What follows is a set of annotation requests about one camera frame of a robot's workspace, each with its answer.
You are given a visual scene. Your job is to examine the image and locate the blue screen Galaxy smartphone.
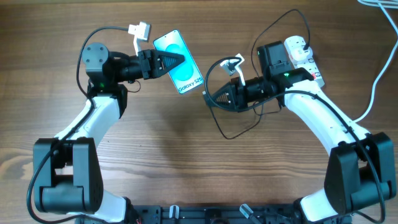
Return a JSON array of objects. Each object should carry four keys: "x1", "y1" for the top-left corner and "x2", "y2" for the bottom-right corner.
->
[{"x1": 152, "y1": 29, "x2": 204, "y2": 94}]

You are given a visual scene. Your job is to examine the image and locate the black USB charging cable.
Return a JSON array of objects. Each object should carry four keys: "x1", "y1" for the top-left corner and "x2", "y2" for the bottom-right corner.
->
[{"x1": 201, "y1": 8, "x2": 312, "y2": 140}]

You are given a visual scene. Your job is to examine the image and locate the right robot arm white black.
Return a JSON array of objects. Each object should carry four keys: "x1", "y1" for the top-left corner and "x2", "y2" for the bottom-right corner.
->
[{"x1": 203, "y1": 41, "x2": 397, "y2": 223}]

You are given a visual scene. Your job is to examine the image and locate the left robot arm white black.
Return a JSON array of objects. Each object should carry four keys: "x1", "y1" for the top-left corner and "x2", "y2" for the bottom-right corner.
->
[{"x1": 27, "y1": 42, "x2": 185, "y2": 223}]

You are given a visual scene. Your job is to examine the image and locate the white power strip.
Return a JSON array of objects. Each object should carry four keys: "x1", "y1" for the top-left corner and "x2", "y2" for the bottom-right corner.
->
[{"x1": 284, "y1": 35, "x2": 325, "y2": 88}]

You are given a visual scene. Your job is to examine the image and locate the white USB wall charger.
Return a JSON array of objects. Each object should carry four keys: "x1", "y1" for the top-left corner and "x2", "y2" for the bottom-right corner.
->
[{"x1": 289, "y1": 47, "x2": 313, "y2": 64}]

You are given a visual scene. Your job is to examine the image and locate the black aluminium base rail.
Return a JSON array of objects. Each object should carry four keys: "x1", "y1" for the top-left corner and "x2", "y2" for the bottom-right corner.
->
[{"x1": 122, "y1": 204, "x2": 302, "y2": 224}]

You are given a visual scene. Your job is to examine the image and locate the white power strip cord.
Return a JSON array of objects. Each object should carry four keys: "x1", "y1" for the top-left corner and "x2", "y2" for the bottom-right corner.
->
[{"x1": 353, "y1": 0, "x2": 398, "y2": 124}]

